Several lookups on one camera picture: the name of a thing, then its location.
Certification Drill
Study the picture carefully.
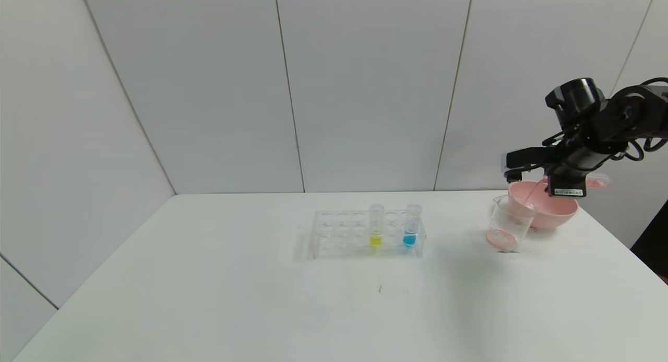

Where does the test tube with blue pigment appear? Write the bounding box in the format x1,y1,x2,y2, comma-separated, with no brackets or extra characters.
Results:
403,204,422,248

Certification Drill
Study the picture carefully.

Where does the test tube with red pigment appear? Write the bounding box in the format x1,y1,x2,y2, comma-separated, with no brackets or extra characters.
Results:
540,174,610,189

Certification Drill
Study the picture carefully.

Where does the clear acrylic test tube rack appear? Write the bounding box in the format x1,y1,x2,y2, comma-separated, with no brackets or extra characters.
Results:
308,210,426,259

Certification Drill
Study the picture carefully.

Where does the test tube with yellow pigment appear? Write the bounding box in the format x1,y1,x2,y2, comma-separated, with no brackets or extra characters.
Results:
368,204,385,248

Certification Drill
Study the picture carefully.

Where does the clear glass beaker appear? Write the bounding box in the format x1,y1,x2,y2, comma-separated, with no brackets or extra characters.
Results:
485,195,536,253

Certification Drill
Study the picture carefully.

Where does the pink plastic bowl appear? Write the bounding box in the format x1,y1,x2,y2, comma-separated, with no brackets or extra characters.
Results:
507,182,578,230

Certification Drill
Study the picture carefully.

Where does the black background object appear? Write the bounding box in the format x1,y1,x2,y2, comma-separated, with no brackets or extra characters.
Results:
630,199,668,285

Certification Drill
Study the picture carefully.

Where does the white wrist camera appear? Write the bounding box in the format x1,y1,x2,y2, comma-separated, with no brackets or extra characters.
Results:
501,148,551,183

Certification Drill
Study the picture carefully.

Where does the black cable with white tag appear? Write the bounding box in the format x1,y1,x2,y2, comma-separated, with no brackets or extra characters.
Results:
608,137,668,162

